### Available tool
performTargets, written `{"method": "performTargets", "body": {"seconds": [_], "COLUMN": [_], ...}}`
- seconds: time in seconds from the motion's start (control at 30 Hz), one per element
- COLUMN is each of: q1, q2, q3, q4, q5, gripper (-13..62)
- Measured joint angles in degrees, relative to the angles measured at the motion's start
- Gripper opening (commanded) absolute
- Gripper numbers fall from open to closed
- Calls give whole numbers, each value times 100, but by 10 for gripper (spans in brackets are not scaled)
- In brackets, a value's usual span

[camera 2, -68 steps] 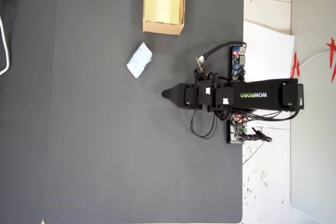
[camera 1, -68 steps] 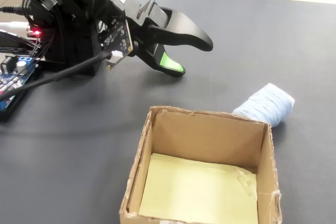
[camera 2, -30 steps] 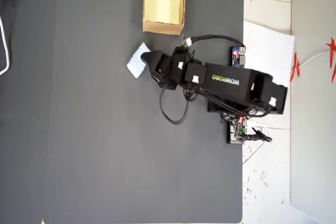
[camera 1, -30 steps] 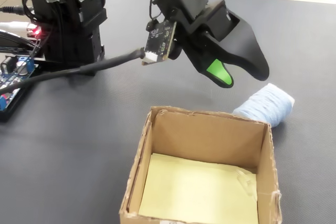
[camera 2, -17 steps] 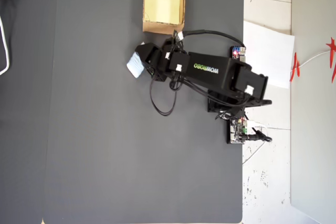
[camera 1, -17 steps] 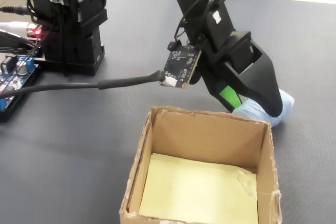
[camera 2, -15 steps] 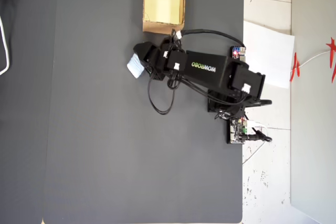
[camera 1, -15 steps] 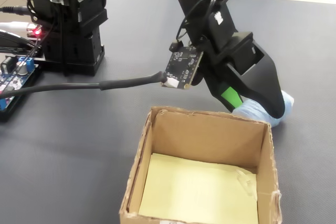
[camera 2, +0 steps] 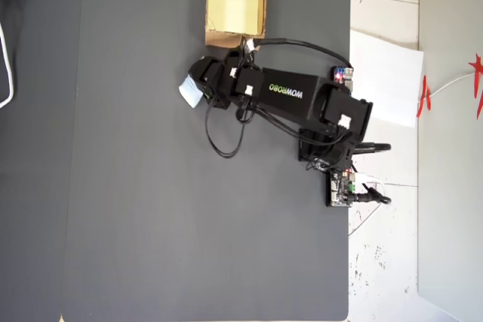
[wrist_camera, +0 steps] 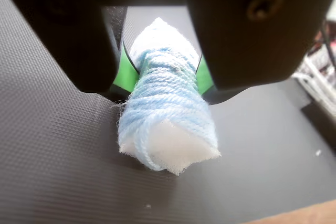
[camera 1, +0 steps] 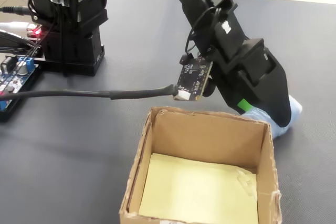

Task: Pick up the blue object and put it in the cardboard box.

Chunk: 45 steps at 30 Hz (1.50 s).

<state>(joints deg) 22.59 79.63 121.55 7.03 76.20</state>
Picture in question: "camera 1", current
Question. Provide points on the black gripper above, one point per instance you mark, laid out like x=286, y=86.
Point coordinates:
x=236, y=51

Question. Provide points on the light blue yarn-wrapped block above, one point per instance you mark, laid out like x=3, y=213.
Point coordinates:
x=281, y=130

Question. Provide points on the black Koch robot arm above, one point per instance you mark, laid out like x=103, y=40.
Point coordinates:
x=76, y=24

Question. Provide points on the open cardboard box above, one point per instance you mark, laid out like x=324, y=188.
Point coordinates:
x=199, y=134

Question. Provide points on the yellow paper sheet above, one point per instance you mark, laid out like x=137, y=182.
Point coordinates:
x=194, y=190

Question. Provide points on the dark grey table mat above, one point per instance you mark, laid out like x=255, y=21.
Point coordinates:
x=131, y=37

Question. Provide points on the blue electronics board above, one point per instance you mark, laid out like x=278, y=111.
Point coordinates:
x=26, y=87

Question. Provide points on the small red-lit board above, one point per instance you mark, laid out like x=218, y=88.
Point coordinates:
x=34, y=31

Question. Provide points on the black power plug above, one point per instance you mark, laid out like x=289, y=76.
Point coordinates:
x=14, y=10

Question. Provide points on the black camera circuit board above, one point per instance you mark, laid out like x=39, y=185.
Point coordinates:
x=193, y=77

